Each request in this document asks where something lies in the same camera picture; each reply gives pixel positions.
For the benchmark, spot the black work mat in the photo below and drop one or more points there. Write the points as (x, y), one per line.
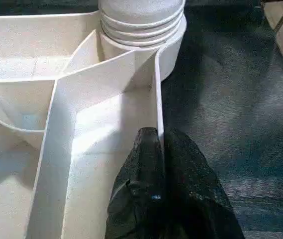
(231, 124)

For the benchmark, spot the white plastic table leg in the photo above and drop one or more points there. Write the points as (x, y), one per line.
(141, 15)

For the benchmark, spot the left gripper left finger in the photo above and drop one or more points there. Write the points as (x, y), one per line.
(139, 199)

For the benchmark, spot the white plastic table top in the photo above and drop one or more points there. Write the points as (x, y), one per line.
(27, 40)

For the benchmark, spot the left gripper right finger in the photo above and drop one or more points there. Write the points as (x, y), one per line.
(196, 199)

